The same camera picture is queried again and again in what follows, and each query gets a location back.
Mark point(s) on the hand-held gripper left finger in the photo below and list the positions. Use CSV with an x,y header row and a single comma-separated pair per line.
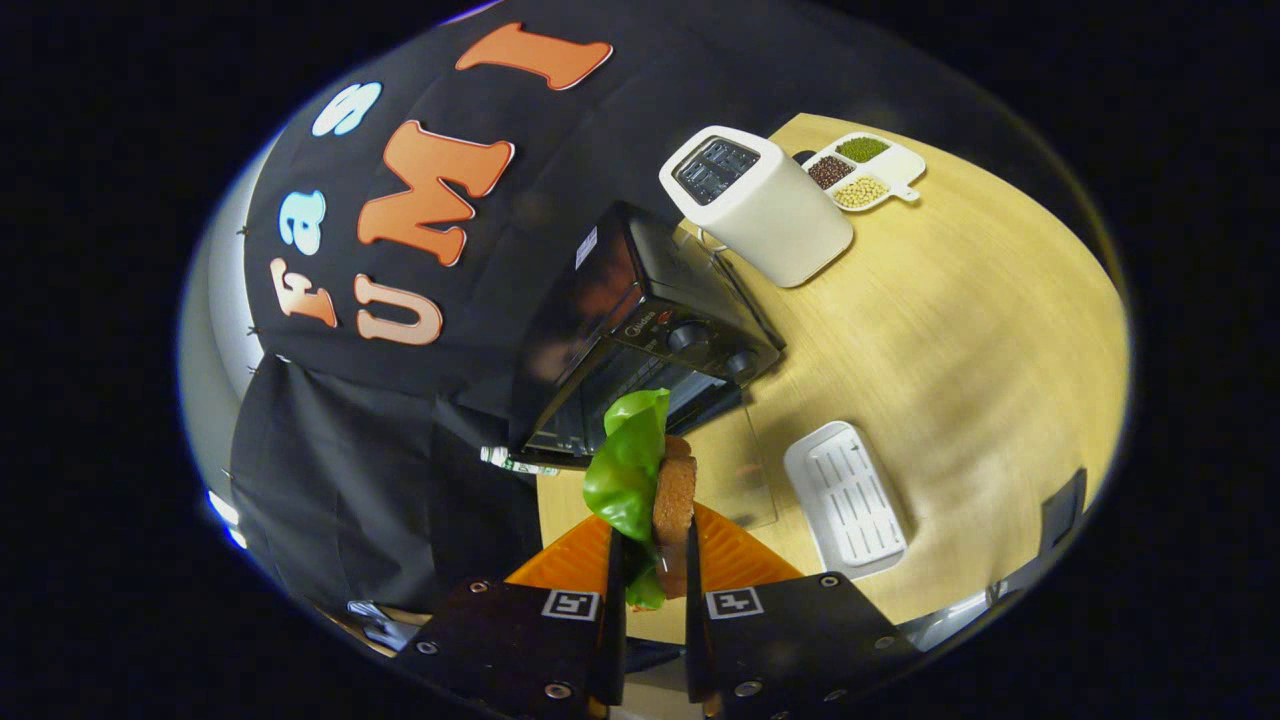
x,y
520,650

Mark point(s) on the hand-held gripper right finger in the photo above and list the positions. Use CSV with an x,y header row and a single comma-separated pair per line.
x,y
800,640

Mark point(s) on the lettuce sandwich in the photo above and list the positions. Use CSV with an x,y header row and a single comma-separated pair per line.
x,y
630,470

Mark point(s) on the black toaster oven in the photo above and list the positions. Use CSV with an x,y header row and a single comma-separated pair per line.
x,y
620,290

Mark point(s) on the white pop-up toaster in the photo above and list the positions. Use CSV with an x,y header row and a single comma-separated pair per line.
x,y
780,220

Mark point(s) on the white rectangular tray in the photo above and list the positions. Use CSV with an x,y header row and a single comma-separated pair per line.
x,y
850,500

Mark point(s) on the white bottle green label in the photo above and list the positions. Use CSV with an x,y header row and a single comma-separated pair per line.
x,y
520,464

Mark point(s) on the white divided bean dish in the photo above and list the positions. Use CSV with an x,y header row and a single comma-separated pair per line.
x,y
895,165

